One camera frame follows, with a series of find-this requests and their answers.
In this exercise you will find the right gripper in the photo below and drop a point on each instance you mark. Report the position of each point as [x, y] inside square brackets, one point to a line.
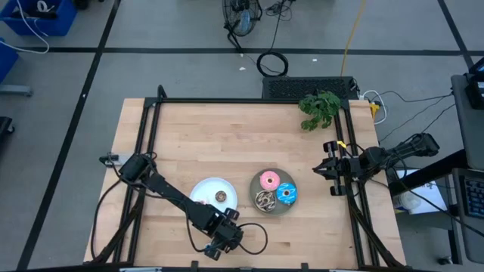
[349, 168]

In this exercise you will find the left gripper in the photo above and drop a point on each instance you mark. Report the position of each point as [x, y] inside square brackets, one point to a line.
[213, 224]

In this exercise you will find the grey plate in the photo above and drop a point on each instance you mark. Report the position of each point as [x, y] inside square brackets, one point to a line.
[289, 175]

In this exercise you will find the small chocolate donut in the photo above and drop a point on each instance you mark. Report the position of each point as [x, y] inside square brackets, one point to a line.
[217, 193]

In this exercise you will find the large chocolate sprinkled donut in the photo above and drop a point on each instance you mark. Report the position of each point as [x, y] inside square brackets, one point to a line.
[261, 204]

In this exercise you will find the blue frosted donut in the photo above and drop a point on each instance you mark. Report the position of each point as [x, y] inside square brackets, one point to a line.
[291, 198]

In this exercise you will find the pink frosted donut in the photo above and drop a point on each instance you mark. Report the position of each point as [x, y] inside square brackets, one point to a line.
[264, 177]

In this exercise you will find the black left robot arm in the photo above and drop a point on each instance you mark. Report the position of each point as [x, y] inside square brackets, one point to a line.
[170, 189]

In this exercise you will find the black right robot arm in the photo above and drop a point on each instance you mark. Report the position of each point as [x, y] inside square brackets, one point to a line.
[408, 149]

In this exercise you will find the white plate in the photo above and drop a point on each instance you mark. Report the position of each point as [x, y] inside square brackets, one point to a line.
[206, 189]

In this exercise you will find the green potted plant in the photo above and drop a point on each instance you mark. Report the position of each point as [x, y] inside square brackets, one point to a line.
[321, 107]

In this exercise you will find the yellow plug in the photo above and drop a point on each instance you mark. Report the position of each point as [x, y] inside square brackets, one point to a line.
[374, 110]

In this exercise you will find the white lidded cup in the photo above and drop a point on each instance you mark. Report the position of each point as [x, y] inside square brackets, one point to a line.
[410, 200]

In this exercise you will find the white paper sheet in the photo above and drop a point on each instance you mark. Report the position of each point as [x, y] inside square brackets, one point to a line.
[427, 189]

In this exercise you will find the black desk support bar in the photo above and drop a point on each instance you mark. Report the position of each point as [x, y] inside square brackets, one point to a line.
[435, 172]

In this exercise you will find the grey operator desk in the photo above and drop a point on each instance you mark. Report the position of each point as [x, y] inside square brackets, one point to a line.
[472, 132]

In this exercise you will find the black keyboard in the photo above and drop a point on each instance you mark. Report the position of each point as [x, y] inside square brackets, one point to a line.
[476, 196]

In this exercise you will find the black monitor with blue screen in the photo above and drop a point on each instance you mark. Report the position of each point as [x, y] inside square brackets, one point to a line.
[477, 90]

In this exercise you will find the black floor fan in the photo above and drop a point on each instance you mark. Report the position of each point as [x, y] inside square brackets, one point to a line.
[242, 17]

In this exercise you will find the black chair base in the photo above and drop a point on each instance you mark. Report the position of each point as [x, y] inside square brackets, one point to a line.
[4, 128]

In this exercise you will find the grey metal bar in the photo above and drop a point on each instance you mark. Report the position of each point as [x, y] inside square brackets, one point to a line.
[15, 90]

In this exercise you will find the blue plastic bin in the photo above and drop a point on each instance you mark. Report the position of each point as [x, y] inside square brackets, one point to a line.
[56, 22]

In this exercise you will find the black aluminium table frame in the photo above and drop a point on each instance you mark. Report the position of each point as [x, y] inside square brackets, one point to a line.
[246, 101]

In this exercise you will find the grey mounting bracket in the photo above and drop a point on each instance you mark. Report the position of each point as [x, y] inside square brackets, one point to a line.
[117, 160]

